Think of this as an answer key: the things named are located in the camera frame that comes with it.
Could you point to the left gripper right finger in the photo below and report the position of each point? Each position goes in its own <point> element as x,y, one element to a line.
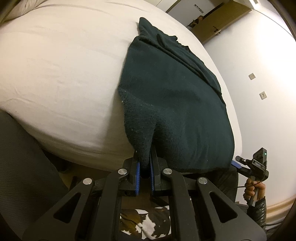
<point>198,209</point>

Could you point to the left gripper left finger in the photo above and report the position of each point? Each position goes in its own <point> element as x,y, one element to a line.
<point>90,210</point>

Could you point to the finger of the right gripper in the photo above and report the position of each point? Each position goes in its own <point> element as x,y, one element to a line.
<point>236,165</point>
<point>242,160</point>

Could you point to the dark green knit sweater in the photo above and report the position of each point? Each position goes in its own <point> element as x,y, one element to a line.
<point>173,104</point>

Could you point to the person's right hand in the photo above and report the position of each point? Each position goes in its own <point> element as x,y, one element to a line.
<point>251,187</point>

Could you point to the brown wooden door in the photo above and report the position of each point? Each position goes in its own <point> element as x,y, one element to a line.
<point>219,20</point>

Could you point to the person in doorway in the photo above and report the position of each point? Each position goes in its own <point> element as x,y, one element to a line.
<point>196,21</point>

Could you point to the white bed mattress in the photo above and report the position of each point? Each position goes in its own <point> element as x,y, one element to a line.
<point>61,62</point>

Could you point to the beige wall socket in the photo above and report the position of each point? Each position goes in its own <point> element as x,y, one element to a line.
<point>263,95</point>

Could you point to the beige wall switch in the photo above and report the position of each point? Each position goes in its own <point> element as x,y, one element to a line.
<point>251,76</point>

